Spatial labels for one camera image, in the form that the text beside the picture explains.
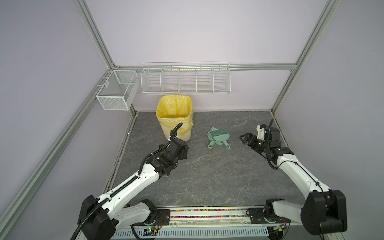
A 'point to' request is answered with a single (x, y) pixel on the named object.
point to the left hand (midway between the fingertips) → (176, 148)
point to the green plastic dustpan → (211, 137)
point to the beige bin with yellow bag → (172, 110)
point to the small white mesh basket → (118, 92)
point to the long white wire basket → (186, 78)
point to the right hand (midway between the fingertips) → (244, 140)
